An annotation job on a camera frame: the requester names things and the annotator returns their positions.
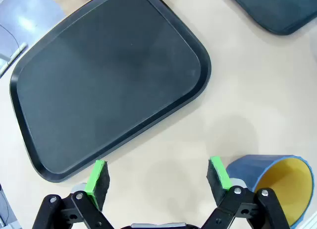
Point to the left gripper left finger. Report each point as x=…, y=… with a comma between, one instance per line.
x=96, y=184

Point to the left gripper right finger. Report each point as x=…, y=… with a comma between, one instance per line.
x=219, y=182

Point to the blue mug with yellow inside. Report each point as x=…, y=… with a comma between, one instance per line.
x=247, y=169

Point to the black plastic serving tray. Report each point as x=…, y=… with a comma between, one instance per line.
x=272, y=8
x=106, y=77

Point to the white metal bar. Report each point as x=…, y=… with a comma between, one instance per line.
x=15, y=56

